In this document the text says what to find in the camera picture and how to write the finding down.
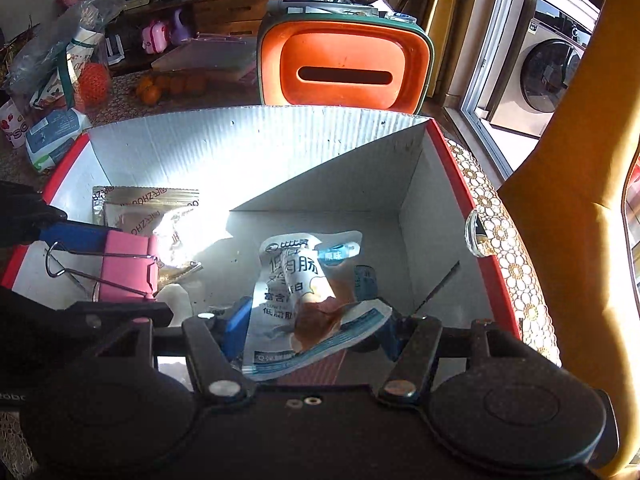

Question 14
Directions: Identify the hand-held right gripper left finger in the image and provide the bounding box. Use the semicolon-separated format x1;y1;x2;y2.
95;296;257;406

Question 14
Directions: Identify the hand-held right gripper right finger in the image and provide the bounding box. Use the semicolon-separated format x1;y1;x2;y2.
357;310;543;406

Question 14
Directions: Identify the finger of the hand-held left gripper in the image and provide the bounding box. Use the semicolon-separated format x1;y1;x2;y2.
0;182;123;257
0;285;174;330

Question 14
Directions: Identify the pink binder clip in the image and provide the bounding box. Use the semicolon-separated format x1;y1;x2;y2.
45;232;161;304

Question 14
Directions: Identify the white and blue sausage packet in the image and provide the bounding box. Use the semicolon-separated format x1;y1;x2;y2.
242;230;394;382

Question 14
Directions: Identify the silver snack packet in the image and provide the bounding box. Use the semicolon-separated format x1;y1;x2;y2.
91;186;204;287

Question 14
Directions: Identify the red and white cardboard box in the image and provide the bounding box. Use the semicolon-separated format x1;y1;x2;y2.
0;104;524;392

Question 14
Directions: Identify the wet wipes pack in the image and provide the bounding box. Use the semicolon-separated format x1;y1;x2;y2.
25;107;94;174

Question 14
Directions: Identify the white mug with red print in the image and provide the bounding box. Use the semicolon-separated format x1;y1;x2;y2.
0;100;31;150

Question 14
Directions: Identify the orange mesh bag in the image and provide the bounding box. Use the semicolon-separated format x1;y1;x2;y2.
75;62;112;111

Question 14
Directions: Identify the clear plastic bag of goods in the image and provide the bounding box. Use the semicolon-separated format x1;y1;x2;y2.
5;0;126;111

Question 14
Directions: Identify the pink toy case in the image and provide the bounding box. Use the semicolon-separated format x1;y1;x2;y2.
141;20;170;55

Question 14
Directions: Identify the stack of clear plastic cases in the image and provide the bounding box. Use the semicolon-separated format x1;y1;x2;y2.
150;35;261;86

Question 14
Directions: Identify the purple toy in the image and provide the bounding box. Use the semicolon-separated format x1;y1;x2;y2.
170;9;194;46

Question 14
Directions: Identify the wooden TV cabinet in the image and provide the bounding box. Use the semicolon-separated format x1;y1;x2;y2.
100;0;294;76

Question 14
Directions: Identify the orange and green storage bin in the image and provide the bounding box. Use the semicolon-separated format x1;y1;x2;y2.
256;0;435;115

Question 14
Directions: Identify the washing machine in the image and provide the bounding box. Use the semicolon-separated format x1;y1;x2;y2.
487;0;589;139

